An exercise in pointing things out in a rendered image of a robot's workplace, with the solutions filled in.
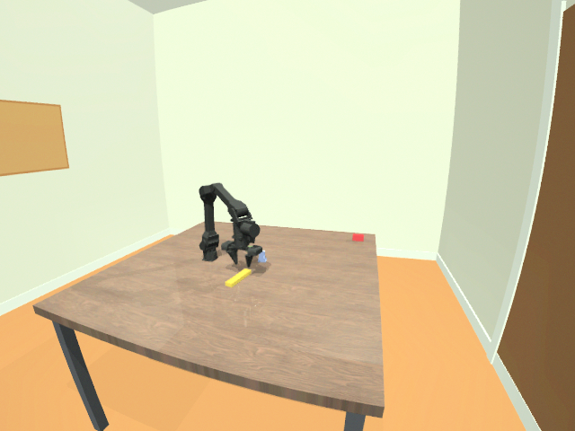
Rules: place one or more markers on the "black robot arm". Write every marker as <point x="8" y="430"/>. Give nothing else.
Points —
<point x="236" y="208"/>

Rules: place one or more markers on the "yellow bar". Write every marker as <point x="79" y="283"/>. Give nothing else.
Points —
<point x="238" y="278"/>

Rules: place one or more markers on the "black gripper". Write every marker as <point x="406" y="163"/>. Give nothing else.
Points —
<point x="240" y="243"/>

